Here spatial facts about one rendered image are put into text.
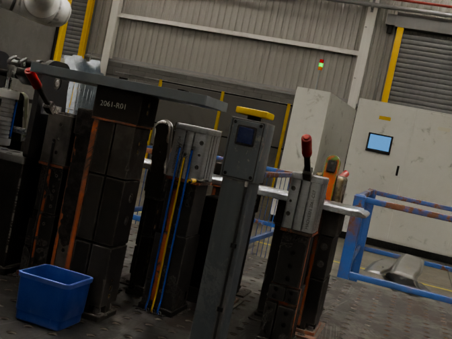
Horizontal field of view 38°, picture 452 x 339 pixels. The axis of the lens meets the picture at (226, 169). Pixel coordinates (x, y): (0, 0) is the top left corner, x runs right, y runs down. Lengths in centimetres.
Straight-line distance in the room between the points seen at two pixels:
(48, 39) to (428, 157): 572
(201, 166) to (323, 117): 809
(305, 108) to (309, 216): 819
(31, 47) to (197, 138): 387
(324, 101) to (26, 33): 535
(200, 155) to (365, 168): 804
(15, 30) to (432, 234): 636
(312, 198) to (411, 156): 804
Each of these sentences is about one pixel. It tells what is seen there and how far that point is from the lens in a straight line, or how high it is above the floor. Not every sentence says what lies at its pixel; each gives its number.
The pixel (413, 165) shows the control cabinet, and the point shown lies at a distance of 934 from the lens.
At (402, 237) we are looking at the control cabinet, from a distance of 938.
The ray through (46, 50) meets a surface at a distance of 536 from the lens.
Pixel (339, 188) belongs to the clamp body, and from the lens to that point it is 165.
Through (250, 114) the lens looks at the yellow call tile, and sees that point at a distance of 118.
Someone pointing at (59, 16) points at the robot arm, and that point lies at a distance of 209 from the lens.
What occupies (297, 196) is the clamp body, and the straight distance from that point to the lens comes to 132.
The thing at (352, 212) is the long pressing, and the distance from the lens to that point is 142.
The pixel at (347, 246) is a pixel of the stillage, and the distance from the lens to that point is 329.
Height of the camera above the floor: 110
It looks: 3 degrees down
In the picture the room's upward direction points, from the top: 12 degrees clockwise
